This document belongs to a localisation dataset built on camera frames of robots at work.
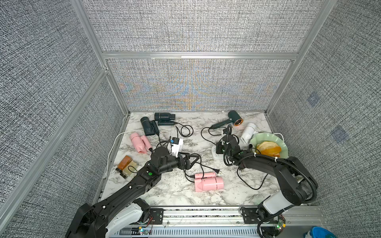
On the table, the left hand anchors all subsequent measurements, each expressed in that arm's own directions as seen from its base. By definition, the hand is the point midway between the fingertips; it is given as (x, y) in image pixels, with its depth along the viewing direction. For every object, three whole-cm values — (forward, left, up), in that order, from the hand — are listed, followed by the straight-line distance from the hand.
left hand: (196, 156), depth 73 cm
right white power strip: (+8, -14, -18) cm, 24 cm away
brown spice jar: (+5, +42, -16) cm, 45 cm away
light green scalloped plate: (+20, -52, -16) cm, 58 cm away
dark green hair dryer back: (+41, +20, -17) cm, 48 cm away
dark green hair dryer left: (+34, +31, -17) cm, 49 cm away
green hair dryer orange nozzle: (+35, -34, -17) cm, 52 cm away
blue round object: (-32, -49, -10) cm, 59 cm away
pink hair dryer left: (+20, +34, -16) cm, 43 cm away
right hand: (+17, -14, -11) cm, 24 cm away
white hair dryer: (+24, -37, -15) cm, 47 cm away
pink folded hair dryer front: (-8, -7, -16) cm, 19 cm away
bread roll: (+10, -45, -13) cm, 48 cm away
